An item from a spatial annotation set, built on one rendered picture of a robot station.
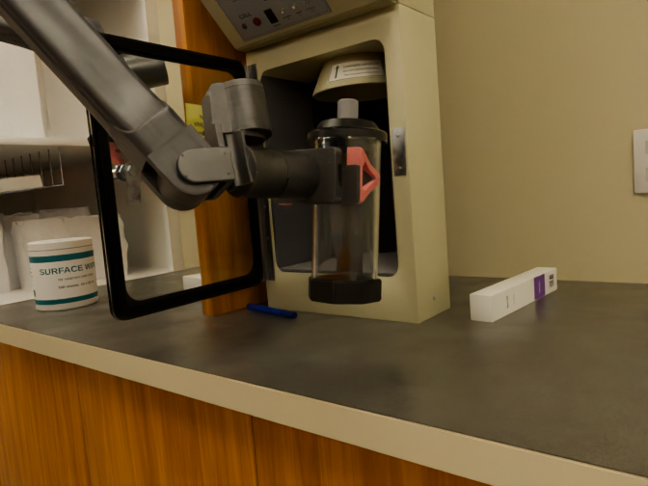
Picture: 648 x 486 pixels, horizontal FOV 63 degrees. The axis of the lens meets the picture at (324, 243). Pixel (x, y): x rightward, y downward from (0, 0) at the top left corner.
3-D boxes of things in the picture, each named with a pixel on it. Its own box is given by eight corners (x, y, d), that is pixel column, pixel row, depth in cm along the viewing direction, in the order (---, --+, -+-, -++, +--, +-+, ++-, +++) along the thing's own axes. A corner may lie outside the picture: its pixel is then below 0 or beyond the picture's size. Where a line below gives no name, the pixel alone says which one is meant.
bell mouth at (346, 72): (350, 105, 106) (348, 77, 105) (431, 89, 95) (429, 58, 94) (291, 97, 92) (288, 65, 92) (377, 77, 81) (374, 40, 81)
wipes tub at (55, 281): (82, 297, 130) (74, 236, 128) (110, 301, 121) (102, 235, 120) (25, 309, 120) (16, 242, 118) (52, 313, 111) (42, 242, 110)
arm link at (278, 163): (219, 202, 58) (254, 188, 54) (207, 143, 59) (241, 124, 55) (264, 204, 63) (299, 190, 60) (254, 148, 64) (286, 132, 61)
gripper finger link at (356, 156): (348, 155, 73) (303, 148, 66) (393, 151, 69) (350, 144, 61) (348, 205, 73) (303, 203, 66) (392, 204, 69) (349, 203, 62)
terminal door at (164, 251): (264, 283, 98) (244, 61, 94) (114, 324, 74) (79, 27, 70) (261, 283, 99) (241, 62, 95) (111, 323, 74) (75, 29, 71)
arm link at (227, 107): (166, 205, 59) (180, 183, 51) (148, 107, 60) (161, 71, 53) (266, 196, 64) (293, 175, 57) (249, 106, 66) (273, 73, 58)
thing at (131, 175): (143, 203, 75) (140, 163, 75) (129, 203, 74) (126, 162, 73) (135, 203, 77) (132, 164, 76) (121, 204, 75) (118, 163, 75)
